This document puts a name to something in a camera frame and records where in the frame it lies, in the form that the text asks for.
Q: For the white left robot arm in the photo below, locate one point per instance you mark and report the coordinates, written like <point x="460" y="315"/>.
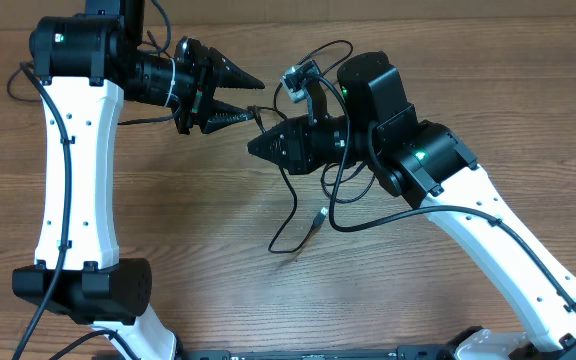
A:
<point x="85" y="68"/>

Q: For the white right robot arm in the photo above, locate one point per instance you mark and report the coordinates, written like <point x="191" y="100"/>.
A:
<point x="365" y="116"/>

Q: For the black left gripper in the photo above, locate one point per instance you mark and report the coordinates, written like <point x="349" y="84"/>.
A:
<point x="224" y="75"/>

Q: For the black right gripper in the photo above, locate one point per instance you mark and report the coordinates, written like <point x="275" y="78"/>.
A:
<point x="295" y="158"/>

